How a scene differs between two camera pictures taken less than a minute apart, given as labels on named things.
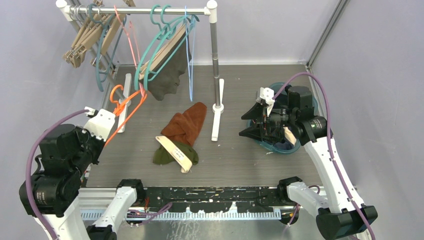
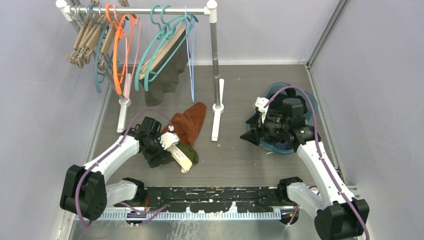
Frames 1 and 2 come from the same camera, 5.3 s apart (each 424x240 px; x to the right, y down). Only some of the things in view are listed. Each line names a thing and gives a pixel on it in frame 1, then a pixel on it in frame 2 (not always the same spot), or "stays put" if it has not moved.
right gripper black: [258, 112] stays put
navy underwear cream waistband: [289, 142] stays put
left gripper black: [101, 142] → [154, 160]
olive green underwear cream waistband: [169, 151] stays put
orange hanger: [119, 105] → [118, 27]
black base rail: [211, 199] stays put
